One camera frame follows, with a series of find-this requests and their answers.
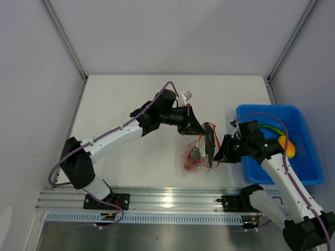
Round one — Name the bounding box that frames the aluminium mounting rail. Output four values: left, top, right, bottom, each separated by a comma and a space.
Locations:
35, 186, 296, 215

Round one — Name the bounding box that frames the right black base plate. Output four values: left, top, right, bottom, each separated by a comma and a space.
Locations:
216, 195, 257, 213

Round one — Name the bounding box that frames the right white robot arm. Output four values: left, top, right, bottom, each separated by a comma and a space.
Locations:
214, 120, 334, 250

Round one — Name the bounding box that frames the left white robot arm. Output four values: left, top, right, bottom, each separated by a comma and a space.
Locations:
60, 89, 206, 209

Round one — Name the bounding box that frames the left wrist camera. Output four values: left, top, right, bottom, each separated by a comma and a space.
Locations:
180, 90, 193, 106

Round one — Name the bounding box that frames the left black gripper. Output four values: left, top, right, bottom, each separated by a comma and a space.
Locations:
160, 104, 206, 136

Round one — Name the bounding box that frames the yellow bell pepper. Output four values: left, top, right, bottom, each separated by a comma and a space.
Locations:
278, 135, 296, 158

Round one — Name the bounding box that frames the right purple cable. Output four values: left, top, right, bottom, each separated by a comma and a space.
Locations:
234, 112, 333, 251

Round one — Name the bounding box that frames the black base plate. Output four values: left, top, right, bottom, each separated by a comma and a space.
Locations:
83, 193, 130, 211
216, 195, 257, 213

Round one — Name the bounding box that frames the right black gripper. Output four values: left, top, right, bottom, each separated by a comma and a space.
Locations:
213, 134, 250, 164

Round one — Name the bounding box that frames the white slotted cable duct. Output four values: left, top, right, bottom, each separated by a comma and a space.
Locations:
46, 211, 243, 225

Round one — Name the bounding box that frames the left aluminium frame post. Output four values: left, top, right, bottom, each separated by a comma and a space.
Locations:
40, 0, 88, 81

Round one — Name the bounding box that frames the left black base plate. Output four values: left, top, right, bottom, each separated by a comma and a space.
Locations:
83, 193, 130, 211

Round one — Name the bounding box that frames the right aluminium frame post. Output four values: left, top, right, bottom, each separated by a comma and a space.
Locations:
267, 0, 321, 82

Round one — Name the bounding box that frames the blue plastic bin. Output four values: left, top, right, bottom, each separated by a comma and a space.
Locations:
236, 105, 323, 186

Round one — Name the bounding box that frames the clear orange zip top bag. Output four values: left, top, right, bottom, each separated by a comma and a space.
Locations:
182, 122, 221, 172

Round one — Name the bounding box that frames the red cherry tomato bunch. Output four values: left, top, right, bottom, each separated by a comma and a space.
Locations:
183, 142, 202, 171

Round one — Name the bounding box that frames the grey toy fish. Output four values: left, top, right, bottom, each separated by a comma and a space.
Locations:
204, 122, 216, 168

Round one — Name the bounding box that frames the aluminium frame post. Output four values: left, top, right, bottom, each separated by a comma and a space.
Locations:
267, 0, 321, 82
40, 0, 88, 81

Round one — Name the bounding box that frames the green chili pepper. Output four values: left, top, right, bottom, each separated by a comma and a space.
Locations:
259, 124, 286, 136

